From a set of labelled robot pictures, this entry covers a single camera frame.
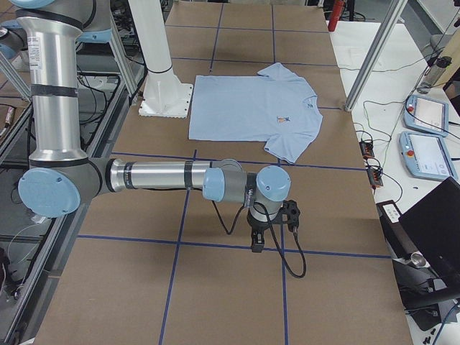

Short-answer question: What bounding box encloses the clear water bottle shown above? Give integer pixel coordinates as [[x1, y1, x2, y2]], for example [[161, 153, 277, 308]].
[[417, 56, 452, 94]]

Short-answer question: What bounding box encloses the orange black electronics board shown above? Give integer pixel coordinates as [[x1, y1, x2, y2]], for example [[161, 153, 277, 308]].
[[359, 140, 374, 159]]

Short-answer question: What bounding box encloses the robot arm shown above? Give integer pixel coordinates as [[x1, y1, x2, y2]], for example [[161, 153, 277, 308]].
[[16, 1, 299, 252]]

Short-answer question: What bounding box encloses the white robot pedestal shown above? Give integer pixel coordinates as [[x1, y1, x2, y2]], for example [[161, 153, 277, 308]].
[[129, 0, 193, 118]]

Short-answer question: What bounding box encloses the far teach pendant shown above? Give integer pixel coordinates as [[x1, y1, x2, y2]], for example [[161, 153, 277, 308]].
[[404, 95, 449, 137]]

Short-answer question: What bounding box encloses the teach pendant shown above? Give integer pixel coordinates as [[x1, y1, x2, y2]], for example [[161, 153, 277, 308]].
[[399, 132, 458, 181], [404, 95, 449, 137]]

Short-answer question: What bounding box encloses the near teach pendant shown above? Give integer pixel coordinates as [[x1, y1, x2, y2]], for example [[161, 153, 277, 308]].
[[399, 132, 458, 181]]

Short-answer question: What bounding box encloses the red fire extinguisher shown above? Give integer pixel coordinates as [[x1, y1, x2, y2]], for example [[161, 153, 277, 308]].
[[328, 0, 344, 32]]

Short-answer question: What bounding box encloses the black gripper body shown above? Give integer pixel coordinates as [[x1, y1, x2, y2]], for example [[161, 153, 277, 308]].
[[247, 211, 282, 244]]

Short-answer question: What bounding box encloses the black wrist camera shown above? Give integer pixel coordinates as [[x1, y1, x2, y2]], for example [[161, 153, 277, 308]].
[[279, 200, 301, 234]]

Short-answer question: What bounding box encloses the aluminium frame post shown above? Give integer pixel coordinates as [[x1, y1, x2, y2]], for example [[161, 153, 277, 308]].
[[344, 0, 408, 112]]

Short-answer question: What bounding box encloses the black laptop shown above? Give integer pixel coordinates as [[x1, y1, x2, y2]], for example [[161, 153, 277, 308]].
[[399, 175, 460, 280]]

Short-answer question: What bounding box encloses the light blue t-shirt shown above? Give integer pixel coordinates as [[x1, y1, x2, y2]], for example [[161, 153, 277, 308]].
[[188, 63, 323, 164]]

